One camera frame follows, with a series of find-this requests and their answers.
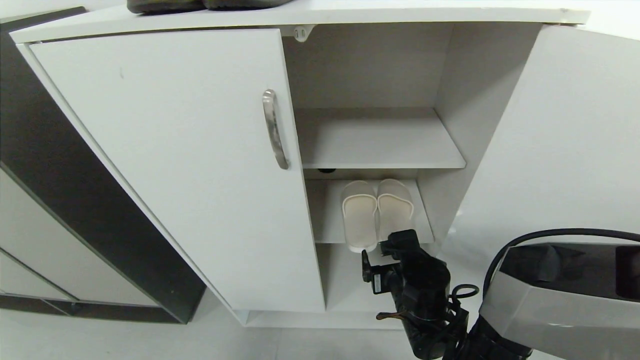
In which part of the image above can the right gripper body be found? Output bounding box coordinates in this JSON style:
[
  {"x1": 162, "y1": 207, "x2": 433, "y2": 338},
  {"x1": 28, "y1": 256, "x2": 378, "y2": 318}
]
[{"x1": 379, "y1": 228, "x2": 424, "y2": 265}]

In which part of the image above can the white slipper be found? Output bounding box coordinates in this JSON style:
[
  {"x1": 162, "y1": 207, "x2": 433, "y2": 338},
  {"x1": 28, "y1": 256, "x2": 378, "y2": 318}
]
[
  {"x1": 341, "y1": 180, "x2": 380, "y2": 254},
  {"x1": 375, "y1": 178, "x2": 415, "y2": 242}
]

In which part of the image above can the white shoe cabinet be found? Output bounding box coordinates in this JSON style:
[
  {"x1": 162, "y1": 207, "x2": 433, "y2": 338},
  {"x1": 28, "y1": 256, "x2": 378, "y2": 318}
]
[{"x1": 10, "y1": 0, "x2": 591, "y2": 331}]

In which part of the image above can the plain white cabinet door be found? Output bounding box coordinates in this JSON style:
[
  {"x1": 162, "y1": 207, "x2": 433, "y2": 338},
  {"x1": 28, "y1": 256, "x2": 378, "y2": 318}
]
[{"x1": 439, "y1": 24, "x2": 640, "y2": 283}]

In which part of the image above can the dark grey slipper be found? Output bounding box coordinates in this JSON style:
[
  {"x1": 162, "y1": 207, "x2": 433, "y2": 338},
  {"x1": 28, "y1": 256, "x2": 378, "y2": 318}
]
[
  {"x1": 126, "y1": 0, "x2": 207, "y2": 15},
  {"x1": 202, "y1": 0, "x2": 297, "y2": 11}
]

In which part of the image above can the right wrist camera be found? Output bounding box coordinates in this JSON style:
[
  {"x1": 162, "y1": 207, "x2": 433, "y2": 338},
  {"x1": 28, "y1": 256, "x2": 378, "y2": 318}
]
[{"x1": 361, "y1": 249, "x2": 400, "y2": 296}]

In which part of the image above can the black cable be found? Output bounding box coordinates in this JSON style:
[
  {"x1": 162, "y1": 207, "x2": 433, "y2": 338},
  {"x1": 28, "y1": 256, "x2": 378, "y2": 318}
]
[{"x1": 482, "y1": 228, "x2": 640, "y2": 299}]

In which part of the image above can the white cabinet door with handle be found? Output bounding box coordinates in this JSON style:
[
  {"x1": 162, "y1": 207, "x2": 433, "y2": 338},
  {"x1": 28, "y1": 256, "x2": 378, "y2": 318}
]
[{"x1": 29, "y1": 28, "x2": 327, "y2": 313}]

